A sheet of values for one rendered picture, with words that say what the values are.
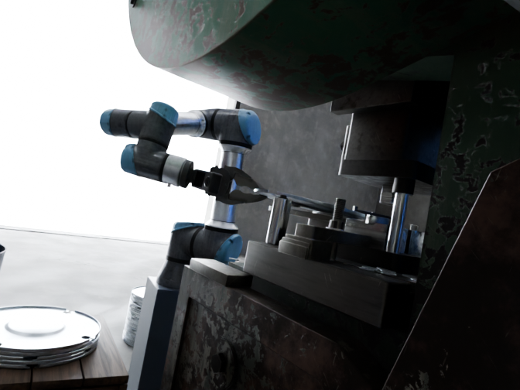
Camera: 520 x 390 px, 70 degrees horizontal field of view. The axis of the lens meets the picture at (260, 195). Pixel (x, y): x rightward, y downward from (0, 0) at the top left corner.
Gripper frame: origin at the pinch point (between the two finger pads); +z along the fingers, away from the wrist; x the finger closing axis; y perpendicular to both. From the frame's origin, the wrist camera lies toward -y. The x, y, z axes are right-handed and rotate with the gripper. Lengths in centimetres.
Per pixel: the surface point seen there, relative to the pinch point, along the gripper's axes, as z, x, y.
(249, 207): -15, 2, 535
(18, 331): -45, 45, -3
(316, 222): 12.9, 3.2, -8.4
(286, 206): 4.9, 2.0, -18.9
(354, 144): 14.7, -13.5, -16.6
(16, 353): -40, 45, -11
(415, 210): 315, -83, 677
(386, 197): 23.1, -4.8, -18.0
